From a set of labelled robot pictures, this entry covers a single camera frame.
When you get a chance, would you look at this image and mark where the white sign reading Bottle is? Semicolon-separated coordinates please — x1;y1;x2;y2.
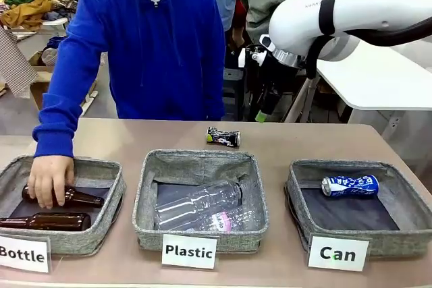
0;233;51;274

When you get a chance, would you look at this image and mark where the white sign reading Can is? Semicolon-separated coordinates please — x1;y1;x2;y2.
307;235;371;272

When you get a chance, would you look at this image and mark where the grey fabric basket can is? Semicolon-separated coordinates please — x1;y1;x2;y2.
285;159;432;258

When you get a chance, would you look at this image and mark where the grey fabric basket plastic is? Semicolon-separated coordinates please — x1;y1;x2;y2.
132;148;270;254

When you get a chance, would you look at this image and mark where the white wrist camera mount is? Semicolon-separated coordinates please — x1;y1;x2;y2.
238;47;268;68

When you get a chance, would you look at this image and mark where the person's right forearm blue sleeve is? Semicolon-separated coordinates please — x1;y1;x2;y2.
32;98;84;160

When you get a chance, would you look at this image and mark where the white background table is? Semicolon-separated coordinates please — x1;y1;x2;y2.
282;40;432;123

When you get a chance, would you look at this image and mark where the white table under clothes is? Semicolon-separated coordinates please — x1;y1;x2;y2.
0;18;101;117

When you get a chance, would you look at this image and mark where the crushed black drink can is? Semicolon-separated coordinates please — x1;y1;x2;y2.
206;126;242;148

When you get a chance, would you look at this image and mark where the brown checked cloth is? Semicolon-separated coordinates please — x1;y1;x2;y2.
0;26;38;100

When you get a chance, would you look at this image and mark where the clear plastic bottle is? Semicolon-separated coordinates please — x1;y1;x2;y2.
154;179;243;230

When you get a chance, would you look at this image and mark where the grey fabric basket bottle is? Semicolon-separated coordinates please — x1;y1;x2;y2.
0;154;128;257

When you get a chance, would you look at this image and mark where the person's right hand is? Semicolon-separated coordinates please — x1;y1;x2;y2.
27;155;76;210

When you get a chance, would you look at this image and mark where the person in blue hoodie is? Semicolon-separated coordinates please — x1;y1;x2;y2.
38;0;226;122

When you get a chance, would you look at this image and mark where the pile of colourful clothes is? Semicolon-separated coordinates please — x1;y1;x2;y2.
0;0;80;32

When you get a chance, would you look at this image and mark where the crushed clear bottle pink label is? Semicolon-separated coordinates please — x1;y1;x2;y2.
202;205;264;235

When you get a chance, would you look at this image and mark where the white sign reading Plastic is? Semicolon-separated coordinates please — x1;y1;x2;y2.
161;233;219;270

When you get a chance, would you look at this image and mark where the cardboard box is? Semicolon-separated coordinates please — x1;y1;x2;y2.
28;50;99;110

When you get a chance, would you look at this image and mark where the brown glass bottle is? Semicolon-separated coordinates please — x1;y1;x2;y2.
22;184;105;208
0;212;92;232

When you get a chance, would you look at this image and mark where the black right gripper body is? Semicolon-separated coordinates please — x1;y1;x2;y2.
250;59;288;96

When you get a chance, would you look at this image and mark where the crushed blue white drink can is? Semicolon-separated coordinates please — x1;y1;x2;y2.
321;174;380;198

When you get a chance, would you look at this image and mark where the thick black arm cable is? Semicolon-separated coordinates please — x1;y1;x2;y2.
305;16;432;82

